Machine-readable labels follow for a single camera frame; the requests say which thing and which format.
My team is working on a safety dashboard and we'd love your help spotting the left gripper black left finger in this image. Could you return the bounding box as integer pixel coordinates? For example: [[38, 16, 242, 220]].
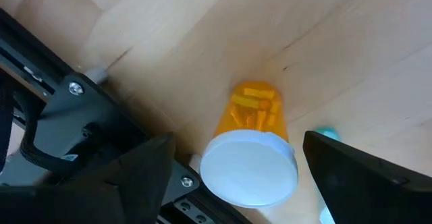
[[36, 133, 176, 224]]

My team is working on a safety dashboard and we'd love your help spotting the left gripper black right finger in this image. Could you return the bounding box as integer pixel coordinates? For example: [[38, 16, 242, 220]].
[[302, 131, 411, 224]]

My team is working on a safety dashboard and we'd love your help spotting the large orange pill bottle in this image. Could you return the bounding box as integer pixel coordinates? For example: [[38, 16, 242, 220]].
[[198, 80, 300, 208]]

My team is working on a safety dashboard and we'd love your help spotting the small teal pill bottle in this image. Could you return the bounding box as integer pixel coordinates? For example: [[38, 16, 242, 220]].
[[314, 125, 342, 224]]

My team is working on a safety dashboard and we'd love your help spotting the white plastic frame spacer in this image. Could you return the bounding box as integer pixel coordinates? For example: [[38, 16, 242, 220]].
[[188, 153, 203, 174], [84, 65, 109, 85]]

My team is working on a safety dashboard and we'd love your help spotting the black aluminium table frame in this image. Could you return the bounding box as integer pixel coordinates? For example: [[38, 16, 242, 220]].
[[0, 7, 252, 224]]

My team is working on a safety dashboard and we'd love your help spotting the black braided cable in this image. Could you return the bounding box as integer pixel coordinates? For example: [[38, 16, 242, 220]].
[[18, 82, 82, 176]]

